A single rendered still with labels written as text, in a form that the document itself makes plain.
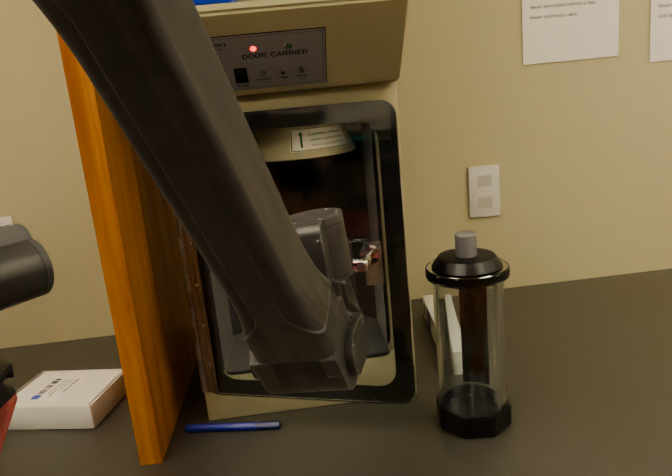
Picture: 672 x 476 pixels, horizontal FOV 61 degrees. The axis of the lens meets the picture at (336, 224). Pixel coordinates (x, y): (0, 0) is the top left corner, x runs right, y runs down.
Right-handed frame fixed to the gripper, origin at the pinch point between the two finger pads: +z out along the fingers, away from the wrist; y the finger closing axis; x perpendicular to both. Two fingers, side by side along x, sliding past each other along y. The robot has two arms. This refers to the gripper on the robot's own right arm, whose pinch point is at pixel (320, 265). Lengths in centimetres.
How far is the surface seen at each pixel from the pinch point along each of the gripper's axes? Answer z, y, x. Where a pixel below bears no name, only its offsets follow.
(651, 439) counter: -5.4, -26.3, -38.9
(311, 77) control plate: 8.0, 22.5, -1.8
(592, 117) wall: 55, 10, -64
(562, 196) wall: 56, -7, -57
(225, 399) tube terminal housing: 12.4, -22.5, 16.1
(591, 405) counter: 3.5, -26.2, -35.9
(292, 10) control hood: 0.9, 29.7, -0.1
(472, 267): -0.2, -2.6, -18.8
